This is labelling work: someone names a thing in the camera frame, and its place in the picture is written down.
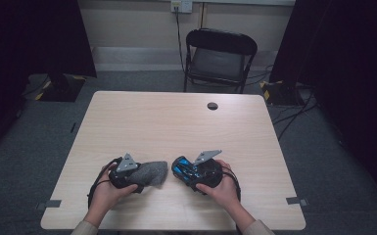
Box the right hand-held gripper cable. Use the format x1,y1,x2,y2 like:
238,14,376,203
221,165,242,202

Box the thin black wall cable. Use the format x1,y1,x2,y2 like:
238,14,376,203
199,2,207,29

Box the blue toy car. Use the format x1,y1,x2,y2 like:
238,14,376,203
170,155,207,190

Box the person's right hand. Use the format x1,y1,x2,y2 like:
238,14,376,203
196,160,243,216

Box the left hand-held gripper cable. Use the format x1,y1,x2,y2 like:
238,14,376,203
87,157,123,210

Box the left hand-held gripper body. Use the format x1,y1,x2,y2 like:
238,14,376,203
109,153,141,190

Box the black curtain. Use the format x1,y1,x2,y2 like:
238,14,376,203
0,0,98,165
268,0,377,210

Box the black stand base yellow tape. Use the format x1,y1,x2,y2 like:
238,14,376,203
259,79,305,107
34,72,87,103

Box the grey terry cloth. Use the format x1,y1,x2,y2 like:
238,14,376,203
126,161,169,189

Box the white wall socket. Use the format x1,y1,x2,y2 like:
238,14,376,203
170,0,194,14

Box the black floor cables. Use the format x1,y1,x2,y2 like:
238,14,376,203
272,87,319,141

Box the black wall socket cable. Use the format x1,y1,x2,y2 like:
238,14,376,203
174,6,186,74

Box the person's left hand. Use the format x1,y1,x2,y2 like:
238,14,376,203
84,163,139,226

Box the grey tape strip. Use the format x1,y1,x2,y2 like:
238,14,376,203
286,196,308,208
35,199,63,211

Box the hand-held gripper cable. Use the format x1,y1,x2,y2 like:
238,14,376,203
221,165,242,202
87,157,123,210

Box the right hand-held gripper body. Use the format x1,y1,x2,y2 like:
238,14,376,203
192,149,224,188

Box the black folding chair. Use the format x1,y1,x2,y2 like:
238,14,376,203
183,27,259,95

